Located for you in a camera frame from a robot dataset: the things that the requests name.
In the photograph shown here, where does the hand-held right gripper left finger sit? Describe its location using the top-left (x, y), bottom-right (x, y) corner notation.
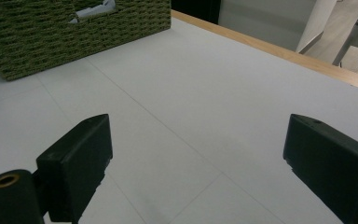
top-left (32, 113), bottom-right (114, 224)

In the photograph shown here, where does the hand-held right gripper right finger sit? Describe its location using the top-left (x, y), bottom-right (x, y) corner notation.
top-left (282, 113), bottom-right (358, 224)

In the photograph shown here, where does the green woven basket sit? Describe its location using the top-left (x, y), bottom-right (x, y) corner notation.
top-left (0, 0), bottom-right (172, 82)

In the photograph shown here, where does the light blue tank top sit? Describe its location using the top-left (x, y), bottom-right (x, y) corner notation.
top-left (69, 0), bottom-right (118, 24)

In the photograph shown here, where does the white cabinet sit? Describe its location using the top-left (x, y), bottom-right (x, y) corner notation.
top-left (217, 0), bottom-right (338, 54)

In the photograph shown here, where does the white metal desk frame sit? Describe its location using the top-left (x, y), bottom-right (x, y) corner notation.
top-left (332, 0), bottom-right (358, 67)

